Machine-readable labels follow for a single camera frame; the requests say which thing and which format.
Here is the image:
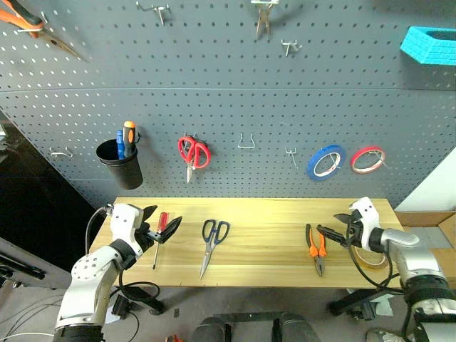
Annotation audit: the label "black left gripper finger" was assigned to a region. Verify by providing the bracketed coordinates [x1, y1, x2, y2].
[158, 215, 184, 245]
[141, 204, 159, 226]

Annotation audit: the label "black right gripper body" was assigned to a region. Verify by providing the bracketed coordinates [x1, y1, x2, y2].
[343, 209, 365, 249]

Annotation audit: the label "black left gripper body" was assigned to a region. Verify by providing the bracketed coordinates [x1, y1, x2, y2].
[135, 213, 162, 256]

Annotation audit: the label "brown tape roll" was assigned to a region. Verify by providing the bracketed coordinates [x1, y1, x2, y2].
[351, 244, 390, 272]

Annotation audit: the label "black cup holder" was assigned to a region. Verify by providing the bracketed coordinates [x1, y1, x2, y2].
[95, 138, 145, 191]

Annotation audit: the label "red tape roll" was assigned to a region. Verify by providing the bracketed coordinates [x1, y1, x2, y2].
[349, 145, 387, 176]

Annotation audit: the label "blue tape roll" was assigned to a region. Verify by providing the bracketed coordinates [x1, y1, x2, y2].
[306, 144, 347, 182]

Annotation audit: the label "black table leg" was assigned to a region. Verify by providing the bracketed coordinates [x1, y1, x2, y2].
[119, 283, 165, 315]
[328, 287, 393, 316]

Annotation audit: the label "cardboard box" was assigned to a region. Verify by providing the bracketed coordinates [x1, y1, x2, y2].
[393, 209, 456, 283]

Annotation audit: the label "small black floor device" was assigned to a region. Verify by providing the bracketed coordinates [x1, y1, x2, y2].
[111, 294, 132, 318]

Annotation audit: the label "grey metal pegboard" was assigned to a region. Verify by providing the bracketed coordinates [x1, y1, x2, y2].
[0, 0, 456, 212]

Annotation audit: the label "cyan mesh basket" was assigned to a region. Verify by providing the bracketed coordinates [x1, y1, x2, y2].
[399, 25, 456, 67]

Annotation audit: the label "silver locking pliers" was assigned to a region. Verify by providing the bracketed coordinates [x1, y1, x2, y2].
[250, 0, 279, 41]

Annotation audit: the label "red handled screwdriver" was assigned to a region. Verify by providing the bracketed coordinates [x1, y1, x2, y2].
[152, 212, 170, 271]

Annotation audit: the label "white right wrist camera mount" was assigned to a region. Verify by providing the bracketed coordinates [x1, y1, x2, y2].
[348, 196, 380, 250]

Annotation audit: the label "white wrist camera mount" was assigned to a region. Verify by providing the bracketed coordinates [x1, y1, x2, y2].
[108, 203, 145, 251]
[348, 196, 380, 250]

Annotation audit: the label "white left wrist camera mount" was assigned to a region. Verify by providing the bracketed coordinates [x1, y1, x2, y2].
[108, 203, 145, 251]

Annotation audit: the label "small orange handled pliers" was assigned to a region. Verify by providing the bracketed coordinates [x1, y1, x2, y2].
[304, 223, 328, 278]

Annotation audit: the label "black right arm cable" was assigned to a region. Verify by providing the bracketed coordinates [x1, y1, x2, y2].
[347, 244, 405, 296]

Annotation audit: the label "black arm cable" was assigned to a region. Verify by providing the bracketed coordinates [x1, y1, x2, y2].
[347, 244, 405, 296]
[84, 203, 115, 256]

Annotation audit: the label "blue black handled scissors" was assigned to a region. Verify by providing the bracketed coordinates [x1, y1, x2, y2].
[199, 219, 231, 280]

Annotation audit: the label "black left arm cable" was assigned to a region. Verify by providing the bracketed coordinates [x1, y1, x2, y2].
[84, 203, 115, 256]

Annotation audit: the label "blue handled screwdriver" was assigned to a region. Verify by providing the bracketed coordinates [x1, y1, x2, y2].
[115, 130, 126, 160]

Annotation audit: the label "red handled scissors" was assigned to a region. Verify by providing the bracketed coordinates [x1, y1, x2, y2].
[177, 135, 212, 185]

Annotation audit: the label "orange black handled screwdriver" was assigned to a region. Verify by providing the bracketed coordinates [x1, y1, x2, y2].
[122, 120, 138, 158]

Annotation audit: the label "large orange handled pliers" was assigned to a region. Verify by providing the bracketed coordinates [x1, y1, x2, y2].
[0, 0, 90, 63]

